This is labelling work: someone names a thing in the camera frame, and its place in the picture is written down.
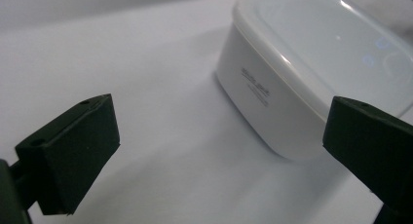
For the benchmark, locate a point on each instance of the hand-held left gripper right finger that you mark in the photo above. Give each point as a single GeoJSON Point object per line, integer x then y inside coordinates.
{"type": "Point", "coordinates": [376, 142]}

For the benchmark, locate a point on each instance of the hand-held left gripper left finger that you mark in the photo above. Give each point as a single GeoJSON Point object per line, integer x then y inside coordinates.
{"type": "Point", "coordinates": [68, 159]}

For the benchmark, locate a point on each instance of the white lunch box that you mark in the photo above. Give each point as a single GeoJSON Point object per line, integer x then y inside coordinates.
{"type": "Point", "coordinates": [259, 100]}

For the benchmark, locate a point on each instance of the white plastic box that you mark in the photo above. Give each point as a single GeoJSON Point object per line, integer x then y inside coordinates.
{"type": "Point", "coordinates": [337, 48]}

